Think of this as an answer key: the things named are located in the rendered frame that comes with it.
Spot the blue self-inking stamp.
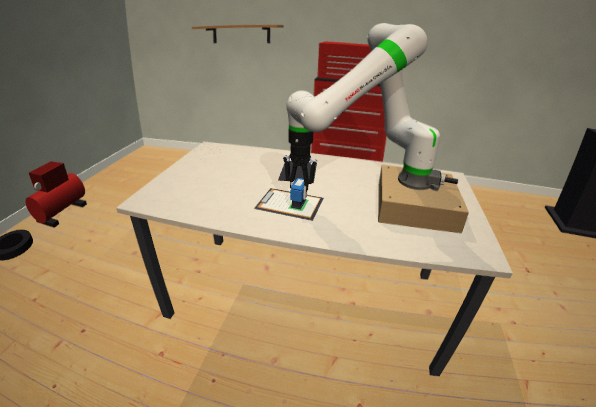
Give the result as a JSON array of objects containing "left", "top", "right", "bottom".
[{"left": 290, "top": 178, "right": 306, "bottom": 209}]

